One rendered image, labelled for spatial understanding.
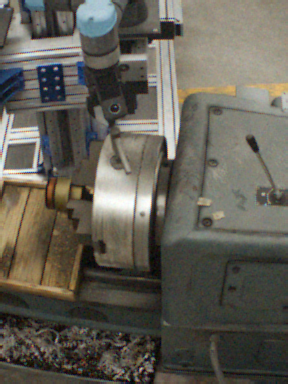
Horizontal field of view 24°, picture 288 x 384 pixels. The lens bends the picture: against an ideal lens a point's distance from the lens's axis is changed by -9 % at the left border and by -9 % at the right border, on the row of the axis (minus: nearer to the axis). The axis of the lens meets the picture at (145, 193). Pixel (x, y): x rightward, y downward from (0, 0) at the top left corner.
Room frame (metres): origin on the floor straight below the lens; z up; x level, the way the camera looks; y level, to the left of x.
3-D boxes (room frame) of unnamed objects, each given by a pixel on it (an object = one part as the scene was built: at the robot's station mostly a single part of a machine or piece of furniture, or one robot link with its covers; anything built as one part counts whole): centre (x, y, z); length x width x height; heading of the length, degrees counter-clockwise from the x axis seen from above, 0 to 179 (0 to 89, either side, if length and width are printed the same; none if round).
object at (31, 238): (1.09, 0.31, 0.89); 0.36 x 0.30 x 0.04; 169
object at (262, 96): (1.20, -0.28, 1.24); 0.09 x 0.08 x 0.03; 79
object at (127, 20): (1.72, 0.03, 1.21); 0.15 x 0.15 x 0.10
